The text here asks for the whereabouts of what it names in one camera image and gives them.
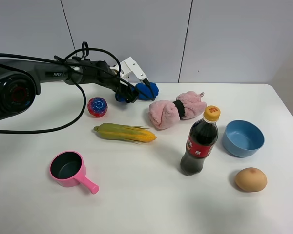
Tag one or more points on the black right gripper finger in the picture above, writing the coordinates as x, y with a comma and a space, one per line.
148, 84

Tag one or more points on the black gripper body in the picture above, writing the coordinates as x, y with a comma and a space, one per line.
99, 72

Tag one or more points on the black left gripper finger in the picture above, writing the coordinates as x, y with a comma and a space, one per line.
126, 94

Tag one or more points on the blue towel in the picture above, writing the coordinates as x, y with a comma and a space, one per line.
142, 87

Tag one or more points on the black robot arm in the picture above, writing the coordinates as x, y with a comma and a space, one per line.
20, 82

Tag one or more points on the red blue spiky ball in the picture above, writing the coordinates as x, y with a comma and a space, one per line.
97, 106

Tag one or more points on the pink rolled towel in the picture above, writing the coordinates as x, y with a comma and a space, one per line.
164, 114

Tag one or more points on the yellow green toy corn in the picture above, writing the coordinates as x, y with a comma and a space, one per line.
111, 131

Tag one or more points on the cola bottle yellow cap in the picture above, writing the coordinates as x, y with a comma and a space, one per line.
202, 137

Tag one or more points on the pink toy saucepan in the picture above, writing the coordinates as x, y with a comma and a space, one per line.
68, 170

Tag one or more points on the blue plastic bowl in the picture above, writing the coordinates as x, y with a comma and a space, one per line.
242, 139

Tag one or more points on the tan toy bun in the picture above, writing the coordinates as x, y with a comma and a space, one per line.
251, 180

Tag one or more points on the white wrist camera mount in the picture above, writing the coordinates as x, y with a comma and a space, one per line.
130, 66

